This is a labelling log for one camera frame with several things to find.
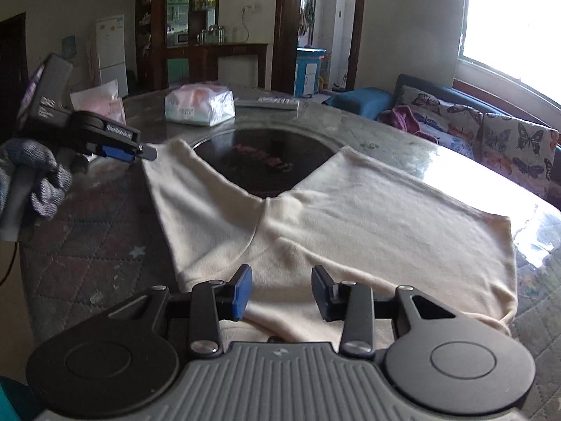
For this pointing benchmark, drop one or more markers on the butterfly print cushion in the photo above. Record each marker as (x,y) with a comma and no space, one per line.
(455,126)
(520,151)

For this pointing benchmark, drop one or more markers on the magenta cloth on sofa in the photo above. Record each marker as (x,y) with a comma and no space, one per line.
(402,118)

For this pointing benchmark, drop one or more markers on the blue white cabinet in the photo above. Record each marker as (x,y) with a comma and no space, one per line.
(308,63)

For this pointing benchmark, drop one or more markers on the pink plastic bag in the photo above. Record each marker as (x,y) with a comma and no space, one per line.
(103,100)

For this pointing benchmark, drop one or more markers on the butterfly print cushion right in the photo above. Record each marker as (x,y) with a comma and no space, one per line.
(520,151)

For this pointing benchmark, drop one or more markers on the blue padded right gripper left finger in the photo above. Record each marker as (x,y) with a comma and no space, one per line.
(212,302)

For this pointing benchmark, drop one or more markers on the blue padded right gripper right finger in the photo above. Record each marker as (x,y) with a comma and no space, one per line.
(353,304)

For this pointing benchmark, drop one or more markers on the dark wooden sideboard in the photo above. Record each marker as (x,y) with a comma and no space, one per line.
(181,41)

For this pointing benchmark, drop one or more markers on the black round induction hotplate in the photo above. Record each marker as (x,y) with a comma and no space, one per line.
(264,162)

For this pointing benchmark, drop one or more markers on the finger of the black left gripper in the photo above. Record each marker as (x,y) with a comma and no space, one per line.
(147,153)

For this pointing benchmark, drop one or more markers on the tissue pack in plastic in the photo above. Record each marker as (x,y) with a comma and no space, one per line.
(199,105)

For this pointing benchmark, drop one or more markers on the window with dark frame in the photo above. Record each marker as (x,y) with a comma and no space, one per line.
(511,49)

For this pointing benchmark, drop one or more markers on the white refrigerator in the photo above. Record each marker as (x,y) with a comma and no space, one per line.
(110,55)

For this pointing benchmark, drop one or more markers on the blue sofa bench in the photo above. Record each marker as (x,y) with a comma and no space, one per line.
(369,102)

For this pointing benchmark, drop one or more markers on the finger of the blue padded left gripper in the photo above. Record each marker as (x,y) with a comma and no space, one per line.
(123,153)

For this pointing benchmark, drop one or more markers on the cream white sweater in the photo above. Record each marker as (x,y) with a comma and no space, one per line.
(358,218)

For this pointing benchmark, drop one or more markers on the butterfly print cushion left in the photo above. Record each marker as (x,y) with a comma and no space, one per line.
(455,126)

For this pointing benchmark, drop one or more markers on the grey remote control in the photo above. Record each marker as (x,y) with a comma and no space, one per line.
(268,103)

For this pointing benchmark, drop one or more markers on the grey knit gloved hand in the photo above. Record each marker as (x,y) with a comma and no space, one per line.
(50,180)

